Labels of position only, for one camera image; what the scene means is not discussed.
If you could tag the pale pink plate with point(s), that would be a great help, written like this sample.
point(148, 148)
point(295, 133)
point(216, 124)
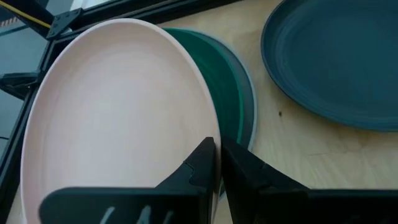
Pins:
point(335, 62)

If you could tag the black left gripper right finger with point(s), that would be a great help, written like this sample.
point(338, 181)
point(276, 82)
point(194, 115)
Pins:
point(280, 205)

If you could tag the black hazard-striped floor mat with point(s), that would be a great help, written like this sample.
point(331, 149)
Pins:
point(7, 21)

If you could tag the thick black pole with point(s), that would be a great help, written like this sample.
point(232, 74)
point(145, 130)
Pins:
point(31, 8)

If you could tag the pink plastic plate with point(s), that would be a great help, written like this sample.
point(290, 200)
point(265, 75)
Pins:
point(118, 109)

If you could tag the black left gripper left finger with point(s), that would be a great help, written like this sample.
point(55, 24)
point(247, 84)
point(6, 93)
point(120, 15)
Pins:
point(130, 205)

